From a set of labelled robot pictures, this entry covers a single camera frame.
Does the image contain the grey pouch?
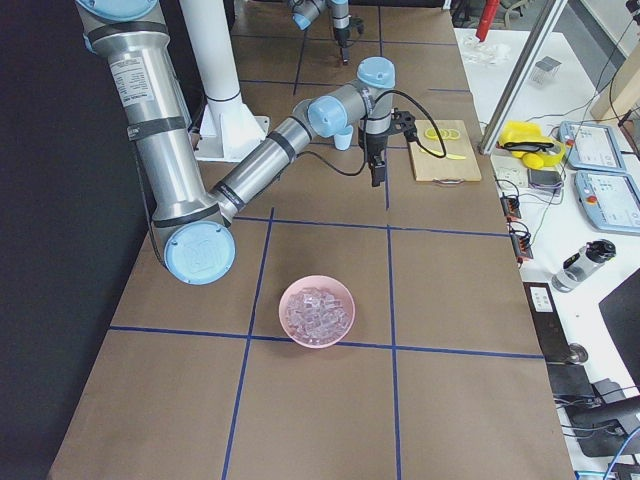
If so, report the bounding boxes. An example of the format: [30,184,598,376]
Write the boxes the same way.
[527,169,564,191]

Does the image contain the clear ice cubes pile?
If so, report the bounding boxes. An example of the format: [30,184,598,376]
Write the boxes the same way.
[284,288,351,347]

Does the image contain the yellow cloth bag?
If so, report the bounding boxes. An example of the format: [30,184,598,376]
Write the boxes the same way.
[498,120,566,170]

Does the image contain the teach pendant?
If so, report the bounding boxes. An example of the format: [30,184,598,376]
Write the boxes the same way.
[574,170,639,235]
[558,121,627,172]

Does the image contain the light blue cup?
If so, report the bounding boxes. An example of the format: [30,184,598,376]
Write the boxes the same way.
[333,125,353,151]

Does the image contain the black braided cable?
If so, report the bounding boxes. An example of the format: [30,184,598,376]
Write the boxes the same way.
[304,89,452,176]

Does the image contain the black monitor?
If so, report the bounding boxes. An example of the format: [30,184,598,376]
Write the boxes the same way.
[599,270,640,385]

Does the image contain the yellow plastic knife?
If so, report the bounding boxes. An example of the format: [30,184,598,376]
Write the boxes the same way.
[419,147,467,160]

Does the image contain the bamboo cutting board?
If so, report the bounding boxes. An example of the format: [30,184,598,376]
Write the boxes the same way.
[408,120,482,184]

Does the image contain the upper teach pendant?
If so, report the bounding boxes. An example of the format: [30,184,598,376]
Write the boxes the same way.
[558,121,627,172]

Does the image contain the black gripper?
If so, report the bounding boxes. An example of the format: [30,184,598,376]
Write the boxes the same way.
[361,131,389,187]
[335,27,351,63]

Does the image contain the crumpled plastic bags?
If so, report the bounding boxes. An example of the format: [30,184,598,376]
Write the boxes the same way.
[459,35,511,66]

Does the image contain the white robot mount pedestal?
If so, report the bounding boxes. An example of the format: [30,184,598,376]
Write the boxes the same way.
[180,0,266,162]

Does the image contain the aluminium frame post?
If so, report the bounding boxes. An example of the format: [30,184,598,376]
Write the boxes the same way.
[478,0,568,155]

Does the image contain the clear water bottle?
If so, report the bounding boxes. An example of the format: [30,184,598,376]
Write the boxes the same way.
[551,239,616,293]

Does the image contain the red object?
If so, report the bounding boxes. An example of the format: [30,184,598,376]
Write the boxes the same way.
[475,0,500,42]

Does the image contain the white power strip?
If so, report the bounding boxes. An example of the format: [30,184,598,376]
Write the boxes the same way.
[495,167,529,188]

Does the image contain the orange adapter board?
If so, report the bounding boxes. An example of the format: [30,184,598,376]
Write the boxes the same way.
[509,226,534,264]
[500,195,521,221]

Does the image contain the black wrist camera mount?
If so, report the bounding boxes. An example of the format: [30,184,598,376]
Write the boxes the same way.
[390,108,419,143]

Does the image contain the lower teach pendant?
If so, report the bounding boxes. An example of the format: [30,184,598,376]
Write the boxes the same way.
[574,170,639,235]

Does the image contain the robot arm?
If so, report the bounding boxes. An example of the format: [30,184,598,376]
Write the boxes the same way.
[77,1,395,285]
[285,0,351,65]

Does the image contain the front lemon slice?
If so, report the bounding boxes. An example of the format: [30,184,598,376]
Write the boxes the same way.
[424,128,439,140]

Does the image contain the pink bowl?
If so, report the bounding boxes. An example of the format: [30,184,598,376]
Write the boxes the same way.
[278,275,356,349]

